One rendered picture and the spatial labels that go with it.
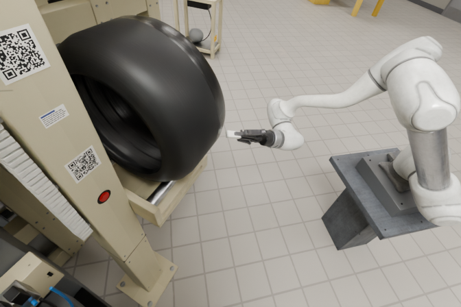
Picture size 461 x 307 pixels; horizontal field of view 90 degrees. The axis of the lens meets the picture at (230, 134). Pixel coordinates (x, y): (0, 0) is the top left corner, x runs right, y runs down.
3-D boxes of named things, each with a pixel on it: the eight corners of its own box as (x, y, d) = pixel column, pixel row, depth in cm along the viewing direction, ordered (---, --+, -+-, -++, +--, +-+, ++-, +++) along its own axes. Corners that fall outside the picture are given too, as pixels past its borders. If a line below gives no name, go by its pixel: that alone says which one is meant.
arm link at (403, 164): (420, 160, 124) (450, 133, 108) (432, 190, 113) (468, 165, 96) (388, 154, 126) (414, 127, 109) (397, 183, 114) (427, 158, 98)
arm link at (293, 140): (274, 153, 114) (267, 130, 120) (295, 154, 123) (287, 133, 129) (288, 143, 107) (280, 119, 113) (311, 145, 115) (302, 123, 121)
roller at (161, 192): (141, 204, 85) (150, 212, 86) (145, 202, 82) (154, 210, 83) (193, 144, 108) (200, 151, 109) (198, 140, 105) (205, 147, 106)
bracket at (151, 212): (158, 226, 84) (154, 214, 78) (81, 179, 95) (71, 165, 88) (164, 218, 87) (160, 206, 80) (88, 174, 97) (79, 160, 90)
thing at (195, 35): (213, 59, 349) (215, 1, 293) (177, 51, 359) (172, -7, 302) (221, 50, 373) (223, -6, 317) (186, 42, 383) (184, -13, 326)
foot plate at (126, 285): (151, 312, 133) (150, 312, 132) (116, 286, 141) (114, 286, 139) (178, 266, 151) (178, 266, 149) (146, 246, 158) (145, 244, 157)
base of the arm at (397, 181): (400, 153, 134) (406, 147, 130) (429, 187, 120) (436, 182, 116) (372, 157, 131) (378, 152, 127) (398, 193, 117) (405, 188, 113)
